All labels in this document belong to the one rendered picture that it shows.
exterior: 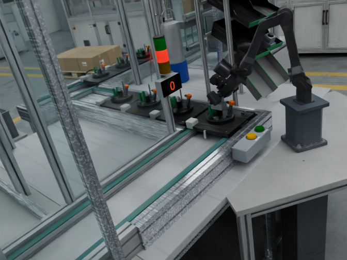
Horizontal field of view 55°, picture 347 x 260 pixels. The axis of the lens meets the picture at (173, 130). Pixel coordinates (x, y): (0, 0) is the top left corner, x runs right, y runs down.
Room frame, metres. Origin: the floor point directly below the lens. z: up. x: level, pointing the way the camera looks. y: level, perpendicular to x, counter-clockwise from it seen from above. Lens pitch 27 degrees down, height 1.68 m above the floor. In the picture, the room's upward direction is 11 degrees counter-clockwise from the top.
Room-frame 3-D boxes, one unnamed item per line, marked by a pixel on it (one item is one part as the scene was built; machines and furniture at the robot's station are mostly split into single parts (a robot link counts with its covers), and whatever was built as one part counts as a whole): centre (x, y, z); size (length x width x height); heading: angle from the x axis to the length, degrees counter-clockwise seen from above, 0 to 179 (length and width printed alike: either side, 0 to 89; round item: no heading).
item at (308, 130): (1.25, -0.56, 0.96); 0.15 x 0.15 x 0.20; 8
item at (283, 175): (1.30, -0.56, 0.84); 0.90 x 0.70 x 0.03; 98
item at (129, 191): (1.23, 0.00, 0.91); 0.84 x 0.28 x 0.10; 134
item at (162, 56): (1.38, -0.01, 1.33); 0.05 x 0.05 x 0.05
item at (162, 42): (1.38, -0.01, 1.38); 0.05 x 0.05 x 0.05
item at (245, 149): (1.21, -0.32, 0.93); 0.21 x 0.07 x 0.06; 134
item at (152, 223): (1.12, -0.14, 0.91); 0.89 x 0.06 x 0.11; 134
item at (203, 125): (1.42, -0.23, 0.96); 0.24 x 0.24 x 0.02; 44
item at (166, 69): (1.38, -0.01, 1.28); 0.05 x 0.05 x 0.05
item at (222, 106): (1.43, -0.23, 1.06); 0.08 x 0.04 x 0.07; 44
